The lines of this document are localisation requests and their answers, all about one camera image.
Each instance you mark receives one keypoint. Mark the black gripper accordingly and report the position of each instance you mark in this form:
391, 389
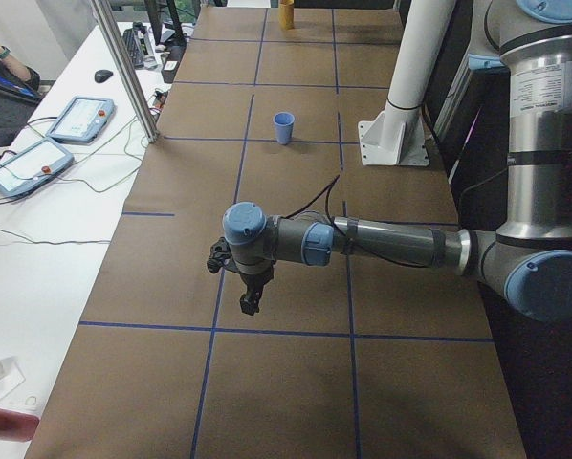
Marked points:
255, 276

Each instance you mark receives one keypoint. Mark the blue ribbed cup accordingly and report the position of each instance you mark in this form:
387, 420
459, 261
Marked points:
283, 126

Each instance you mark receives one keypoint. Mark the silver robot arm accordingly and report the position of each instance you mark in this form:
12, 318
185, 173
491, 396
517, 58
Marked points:
528, 259

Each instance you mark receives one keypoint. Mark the wooden bamboo cup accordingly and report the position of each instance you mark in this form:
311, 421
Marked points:
286, 9

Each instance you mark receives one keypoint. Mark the far teach pendant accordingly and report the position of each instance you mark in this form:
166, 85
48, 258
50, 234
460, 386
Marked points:
82, 120

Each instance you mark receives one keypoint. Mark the teach pendant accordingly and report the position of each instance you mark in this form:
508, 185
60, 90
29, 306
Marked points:
82, 120
34, 167

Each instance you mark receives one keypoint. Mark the near teach pendant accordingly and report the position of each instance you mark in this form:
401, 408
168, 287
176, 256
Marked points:
34, 167

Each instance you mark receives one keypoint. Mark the black computer mouse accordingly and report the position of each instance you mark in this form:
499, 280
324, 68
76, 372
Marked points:
102, 75

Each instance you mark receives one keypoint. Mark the red cylinder bottle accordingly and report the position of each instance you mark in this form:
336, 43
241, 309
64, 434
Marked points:
17, 426

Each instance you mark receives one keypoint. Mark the black keyboard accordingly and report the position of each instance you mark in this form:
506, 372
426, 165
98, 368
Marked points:
135, 43

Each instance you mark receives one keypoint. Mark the seated person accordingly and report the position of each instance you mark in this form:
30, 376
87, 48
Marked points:
19, 96

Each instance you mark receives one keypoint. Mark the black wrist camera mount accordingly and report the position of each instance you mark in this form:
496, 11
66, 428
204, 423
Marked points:
220, 257

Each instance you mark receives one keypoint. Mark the aluminium frame post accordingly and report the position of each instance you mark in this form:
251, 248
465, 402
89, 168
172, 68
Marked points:
112, 35

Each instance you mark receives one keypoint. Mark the white pedestal column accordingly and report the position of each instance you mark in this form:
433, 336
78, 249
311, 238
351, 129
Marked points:
396, 137

